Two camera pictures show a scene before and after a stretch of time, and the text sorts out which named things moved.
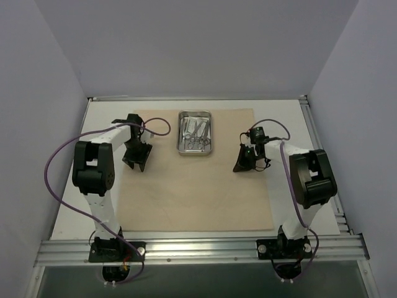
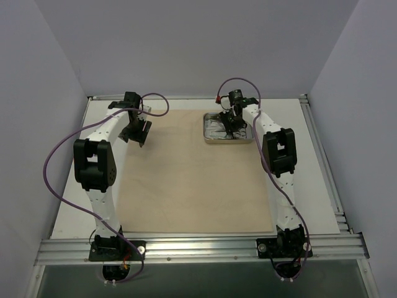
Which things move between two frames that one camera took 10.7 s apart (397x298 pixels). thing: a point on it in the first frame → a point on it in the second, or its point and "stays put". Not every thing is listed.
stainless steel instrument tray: [195, 133] → [215, 131]
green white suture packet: [195, 125] → [212, 127]
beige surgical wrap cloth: [182, 192] stays put
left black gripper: [138, 153] → [136, 133]
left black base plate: [104, 251] stays put
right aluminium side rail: [316, 138] stays put
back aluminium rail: [196, 97] stays put
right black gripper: [244, 159] → [233, 123]
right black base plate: [283, 248] stays put
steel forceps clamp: [203, 141] → [242, 131]
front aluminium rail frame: [204, 249] stays put
